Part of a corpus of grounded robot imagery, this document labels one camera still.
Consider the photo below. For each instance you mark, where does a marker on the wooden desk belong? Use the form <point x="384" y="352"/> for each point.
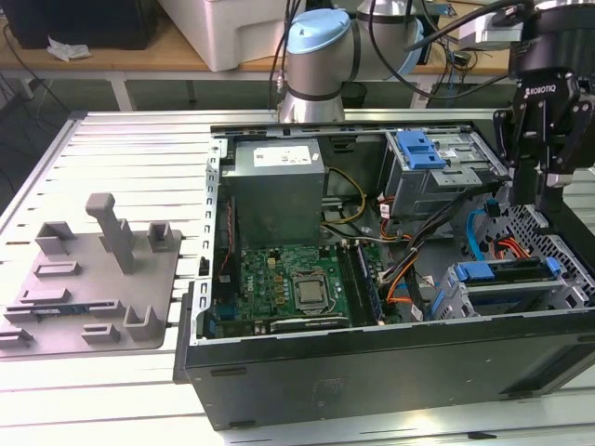
<point x="139" y="58"/>

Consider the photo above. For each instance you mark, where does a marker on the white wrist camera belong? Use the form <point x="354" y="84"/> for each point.
<point x="493" y="32"/>

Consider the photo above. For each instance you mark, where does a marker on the black RAM stick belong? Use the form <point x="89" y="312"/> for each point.
<point x="371" y="288"/>
<point x="356" y="288"/>

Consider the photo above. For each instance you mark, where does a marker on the metal disk bay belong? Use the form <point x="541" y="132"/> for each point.
<point x="511" y="297"/>

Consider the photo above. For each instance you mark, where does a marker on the silver CPU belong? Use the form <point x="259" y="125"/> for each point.
<point x="311" y="292"/>

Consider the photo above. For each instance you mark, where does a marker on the grey parts rack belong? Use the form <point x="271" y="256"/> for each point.
<point x="93" y="288"/>

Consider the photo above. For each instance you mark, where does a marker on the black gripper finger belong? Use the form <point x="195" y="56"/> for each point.
<point x="523" y="186"/>
<point x="551" y="204"/>

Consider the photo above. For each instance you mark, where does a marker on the blue plastic latch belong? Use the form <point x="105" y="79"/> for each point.
<point x="418" y="151"/>

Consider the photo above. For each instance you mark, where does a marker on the hard disk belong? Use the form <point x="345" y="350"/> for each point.
<point x="506" y="274"/>

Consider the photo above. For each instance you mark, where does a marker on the CPU socket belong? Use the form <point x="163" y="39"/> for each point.
<point x="295" y="309"/>

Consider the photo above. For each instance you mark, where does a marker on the metal optical drive cage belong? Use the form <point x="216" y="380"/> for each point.
<point x="418" y="195"/>

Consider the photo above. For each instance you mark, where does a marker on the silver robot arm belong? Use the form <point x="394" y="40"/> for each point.
<point x="316" y="69"/>

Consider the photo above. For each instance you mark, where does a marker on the green motherboard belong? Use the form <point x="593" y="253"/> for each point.
<point x="265" y="288"/>

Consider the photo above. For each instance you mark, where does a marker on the black case fan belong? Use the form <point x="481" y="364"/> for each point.
<point x="228" y="260"/>

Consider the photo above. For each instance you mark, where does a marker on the grey power supply unit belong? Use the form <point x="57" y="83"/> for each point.
<point x="274" y="204"/>

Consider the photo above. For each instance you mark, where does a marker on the black PC case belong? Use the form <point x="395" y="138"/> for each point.
<point x="372" y="385"/>

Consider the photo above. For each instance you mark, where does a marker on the graphics card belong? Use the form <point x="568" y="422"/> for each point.
<point x="307" y="324"/>

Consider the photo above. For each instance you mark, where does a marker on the crumpled white paper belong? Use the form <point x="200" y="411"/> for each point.
<point x="67" y="48"/>

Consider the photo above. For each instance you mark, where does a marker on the white plastic box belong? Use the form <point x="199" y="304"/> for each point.
<point x="209" y="32"/>

